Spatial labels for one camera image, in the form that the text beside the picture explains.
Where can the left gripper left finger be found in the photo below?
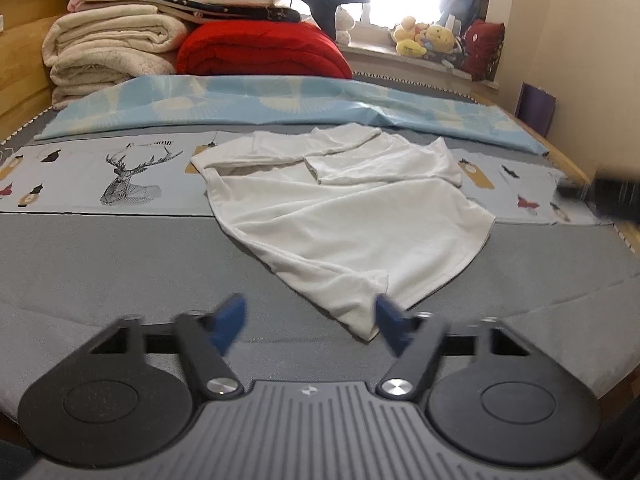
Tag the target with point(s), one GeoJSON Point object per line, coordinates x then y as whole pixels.
{"type": "Point", "coordinates": [203, 340]}

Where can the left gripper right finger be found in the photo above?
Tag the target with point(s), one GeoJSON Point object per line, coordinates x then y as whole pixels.
{"type": "Point", "coordinates": [416, 342]}

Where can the white long-sleeve shirt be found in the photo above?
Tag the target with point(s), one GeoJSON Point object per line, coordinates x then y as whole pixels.
{"type": "Point", "coordinates": [346, 214]}

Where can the grey printed bed cover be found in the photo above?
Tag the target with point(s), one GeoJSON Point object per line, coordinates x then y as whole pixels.
{"type": "Point", "coordinates": [104, 225]}

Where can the dark red cushion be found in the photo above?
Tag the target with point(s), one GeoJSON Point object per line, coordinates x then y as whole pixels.
{"type": "Point", "coordinates": [483, 42]}

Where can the light blue patterned sheet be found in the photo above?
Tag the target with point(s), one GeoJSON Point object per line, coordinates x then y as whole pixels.
{"type": "Point", "coordinates": [171, 100]}

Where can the yellow plush toys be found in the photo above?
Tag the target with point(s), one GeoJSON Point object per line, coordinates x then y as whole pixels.
{"type": "Point", "coordinates": [432, 42]}

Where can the red folded blanket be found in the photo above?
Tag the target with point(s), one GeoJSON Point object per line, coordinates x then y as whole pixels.
{"type": "Point", "coordinates": [261, 48]}

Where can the cream folded blanket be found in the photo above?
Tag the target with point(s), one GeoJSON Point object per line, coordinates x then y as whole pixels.
{"type": "Point", "coordinates": [95, 49]}

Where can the white plush toy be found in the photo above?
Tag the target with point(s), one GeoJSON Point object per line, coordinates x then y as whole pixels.
{"type": "Point", "coordinates": [344, 23]}

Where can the black white patterned cloth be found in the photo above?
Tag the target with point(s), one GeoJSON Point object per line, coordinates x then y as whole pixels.
{"type": "Point", "coordinates": [201, 13]}

